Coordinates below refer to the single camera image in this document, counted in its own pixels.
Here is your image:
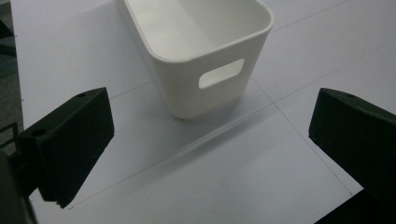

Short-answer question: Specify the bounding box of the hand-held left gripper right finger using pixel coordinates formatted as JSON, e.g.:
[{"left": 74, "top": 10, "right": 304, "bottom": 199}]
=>
[{"left": 308, "top": 87, "right": 396, "bottom": 202}]

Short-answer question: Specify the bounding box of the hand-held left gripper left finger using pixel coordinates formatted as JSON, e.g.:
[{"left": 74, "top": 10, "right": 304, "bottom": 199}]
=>
[{"left": 17, "top": 87, "right": 116, "bottom": 209}]

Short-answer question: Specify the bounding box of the white plastic bin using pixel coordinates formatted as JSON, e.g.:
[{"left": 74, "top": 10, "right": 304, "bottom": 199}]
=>
[{"left": 116, "top": 0, "right": 276, "bottom": 120}]

